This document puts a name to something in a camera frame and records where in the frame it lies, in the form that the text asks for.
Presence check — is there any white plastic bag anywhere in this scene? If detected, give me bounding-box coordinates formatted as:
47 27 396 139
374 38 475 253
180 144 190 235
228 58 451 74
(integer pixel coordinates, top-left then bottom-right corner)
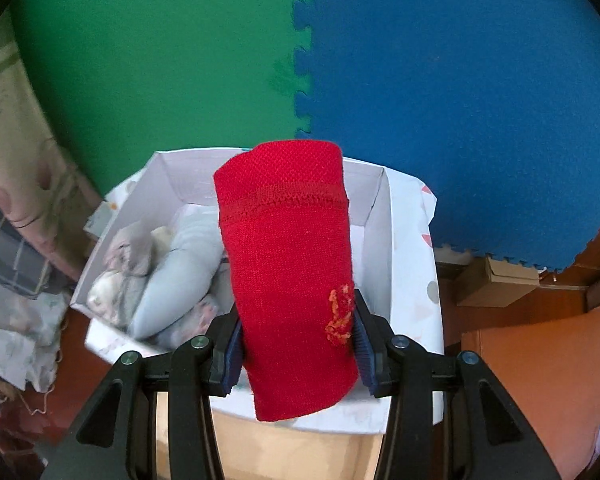
0 270 73 393

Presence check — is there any red sock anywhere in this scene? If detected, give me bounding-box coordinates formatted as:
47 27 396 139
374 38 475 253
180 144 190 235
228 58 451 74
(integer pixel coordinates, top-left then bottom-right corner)
212 140 358 422

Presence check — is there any beige underwear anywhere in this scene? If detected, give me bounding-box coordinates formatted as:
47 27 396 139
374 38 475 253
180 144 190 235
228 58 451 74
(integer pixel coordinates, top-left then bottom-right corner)
87 225 153 323

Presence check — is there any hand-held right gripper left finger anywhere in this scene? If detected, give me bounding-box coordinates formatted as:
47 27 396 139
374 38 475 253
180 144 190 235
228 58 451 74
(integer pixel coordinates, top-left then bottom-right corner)
40 305 243 480

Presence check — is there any pink patterned blanket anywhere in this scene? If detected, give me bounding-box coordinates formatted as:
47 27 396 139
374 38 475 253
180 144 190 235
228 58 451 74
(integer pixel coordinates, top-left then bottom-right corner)
0 35 106 281

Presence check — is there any grey plaid pillow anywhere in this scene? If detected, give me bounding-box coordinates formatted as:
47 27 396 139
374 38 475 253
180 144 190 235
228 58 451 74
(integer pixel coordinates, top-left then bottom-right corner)
0 192 56 296

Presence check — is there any floral underwear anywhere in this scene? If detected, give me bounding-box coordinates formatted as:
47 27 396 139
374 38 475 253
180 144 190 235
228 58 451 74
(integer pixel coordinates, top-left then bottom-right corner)
187 295 221 331

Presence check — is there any pale blue long sock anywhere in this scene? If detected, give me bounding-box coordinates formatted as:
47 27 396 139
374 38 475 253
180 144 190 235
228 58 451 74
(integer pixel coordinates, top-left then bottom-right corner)
127 212 226 341

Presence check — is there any brown cardboard box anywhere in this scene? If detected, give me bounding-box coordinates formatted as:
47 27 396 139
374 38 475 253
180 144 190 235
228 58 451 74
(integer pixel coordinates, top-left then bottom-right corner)
455 255 541 308

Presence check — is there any white cardboard box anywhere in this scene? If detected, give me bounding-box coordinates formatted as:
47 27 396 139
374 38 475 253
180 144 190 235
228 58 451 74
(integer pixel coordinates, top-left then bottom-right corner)
70 147 393 366

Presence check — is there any green foam mat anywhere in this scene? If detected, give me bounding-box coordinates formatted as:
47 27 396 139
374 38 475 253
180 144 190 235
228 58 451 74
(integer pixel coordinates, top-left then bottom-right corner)
10 0 313 201

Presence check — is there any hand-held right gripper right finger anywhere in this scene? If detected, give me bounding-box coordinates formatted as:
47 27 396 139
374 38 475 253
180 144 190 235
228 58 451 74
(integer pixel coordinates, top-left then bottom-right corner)
352 287 563 480

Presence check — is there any blue foam mat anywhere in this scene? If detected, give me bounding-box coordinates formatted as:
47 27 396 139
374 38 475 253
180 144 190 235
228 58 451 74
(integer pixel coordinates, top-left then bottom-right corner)
290 0 600 273

